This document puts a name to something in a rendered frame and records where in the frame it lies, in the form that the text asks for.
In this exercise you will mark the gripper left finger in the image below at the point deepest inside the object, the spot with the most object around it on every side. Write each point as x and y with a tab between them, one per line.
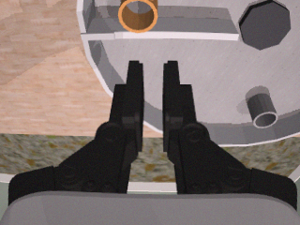
97	167

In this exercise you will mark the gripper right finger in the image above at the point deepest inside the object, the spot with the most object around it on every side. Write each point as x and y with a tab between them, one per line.
206	167

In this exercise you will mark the bronze bushing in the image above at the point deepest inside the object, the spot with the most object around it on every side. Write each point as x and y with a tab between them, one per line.
138	23

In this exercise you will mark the grey metal ring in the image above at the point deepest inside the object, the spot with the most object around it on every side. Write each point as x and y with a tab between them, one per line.
258	106

